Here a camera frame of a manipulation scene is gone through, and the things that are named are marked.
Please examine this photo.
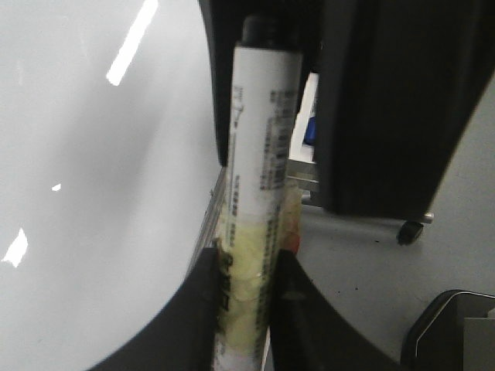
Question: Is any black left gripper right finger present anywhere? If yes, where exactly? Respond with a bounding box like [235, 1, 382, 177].
[269, 250, 402, 370]

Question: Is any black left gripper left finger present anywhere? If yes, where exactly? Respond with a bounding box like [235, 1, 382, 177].
[92, 247, 219, 370]

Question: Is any white taped whiteboard marker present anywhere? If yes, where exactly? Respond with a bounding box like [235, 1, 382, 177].
[212, 15, 302, 370]

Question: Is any dark grey plastic bin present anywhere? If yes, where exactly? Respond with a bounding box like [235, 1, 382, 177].
[400, 290, 494, 370]

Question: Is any blue white object behind cabinet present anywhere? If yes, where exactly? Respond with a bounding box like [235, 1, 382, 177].
[289, 73, 319, 163]

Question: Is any black rolling cabinet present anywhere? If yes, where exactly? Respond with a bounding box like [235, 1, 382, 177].
[200, 1, 494, 221]

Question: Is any white whiteboard with aluminium frame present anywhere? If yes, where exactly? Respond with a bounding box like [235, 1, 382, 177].
[1, 1, 220, 370]

